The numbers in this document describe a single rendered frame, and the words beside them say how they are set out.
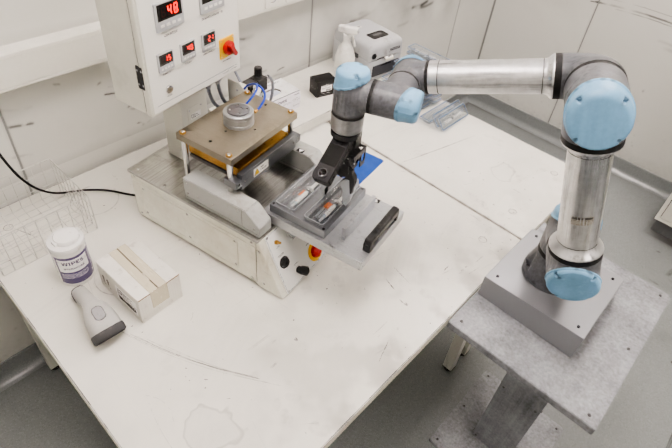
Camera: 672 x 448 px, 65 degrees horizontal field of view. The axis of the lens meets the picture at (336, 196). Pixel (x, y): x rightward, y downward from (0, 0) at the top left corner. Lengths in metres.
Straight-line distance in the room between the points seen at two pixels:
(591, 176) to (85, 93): 1.41
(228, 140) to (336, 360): 0.60
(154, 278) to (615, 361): 1.18
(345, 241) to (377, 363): 0.31
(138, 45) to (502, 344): 1.13
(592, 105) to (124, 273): 1.11
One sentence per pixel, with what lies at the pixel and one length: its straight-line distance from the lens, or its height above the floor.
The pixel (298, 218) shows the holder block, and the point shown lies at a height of 0.99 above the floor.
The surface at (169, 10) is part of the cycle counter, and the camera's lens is 1.29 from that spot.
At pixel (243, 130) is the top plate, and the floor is 1.11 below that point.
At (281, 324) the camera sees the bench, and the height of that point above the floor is 0.75.
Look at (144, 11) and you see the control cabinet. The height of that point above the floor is 1.41.
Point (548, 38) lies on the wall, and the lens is 3.56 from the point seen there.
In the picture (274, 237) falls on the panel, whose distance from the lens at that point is 1.36.
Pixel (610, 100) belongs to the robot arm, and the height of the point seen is 1.45.
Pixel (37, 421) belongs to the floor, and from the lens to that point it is 2.25.
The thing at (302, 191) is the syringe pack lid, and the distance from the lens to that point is 1.34.
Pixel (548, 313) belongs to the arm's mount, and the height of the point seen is 0.83.
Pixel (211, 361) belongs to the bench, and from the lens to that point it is 1.34.
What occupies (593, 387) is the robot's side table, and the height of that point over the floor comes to 0.75.
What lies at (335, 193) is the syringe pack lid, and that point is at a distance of 1.34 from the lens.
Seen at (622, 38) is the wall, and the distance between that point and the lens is 3.41.
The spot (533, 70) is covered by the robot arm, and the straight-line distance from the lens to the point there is 1.20.
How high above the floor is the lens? 1.89
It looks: 41 degrees down
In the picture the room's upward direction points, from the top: 6 degrees clockwise
